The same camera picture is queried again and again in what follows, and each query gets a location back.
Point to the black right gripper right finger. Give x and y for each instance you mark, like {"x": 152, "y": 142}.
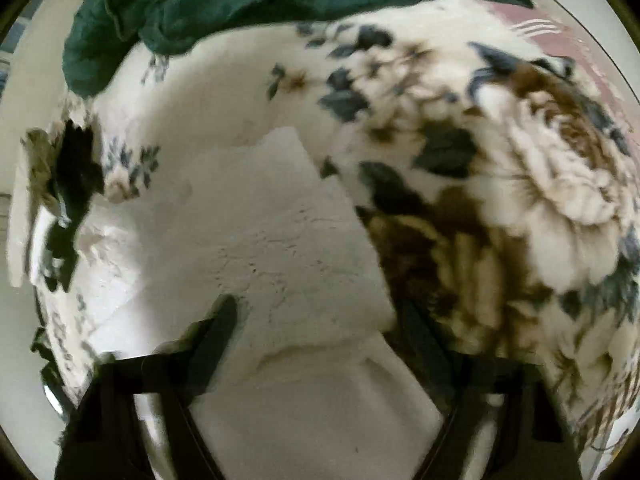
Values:
{"x": 532, "y": 440}

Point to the floral fleece blanket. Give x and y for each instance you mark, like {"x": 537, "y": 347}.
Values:
{"x": 498, "y": 191}

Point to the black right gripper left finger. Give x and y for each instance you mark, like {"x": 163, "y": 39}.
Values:
{"x": 104, "y": 438}

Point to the white knitted sock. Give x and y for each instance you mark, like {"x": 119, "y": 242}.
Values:
{"x": 257, "y": 223}

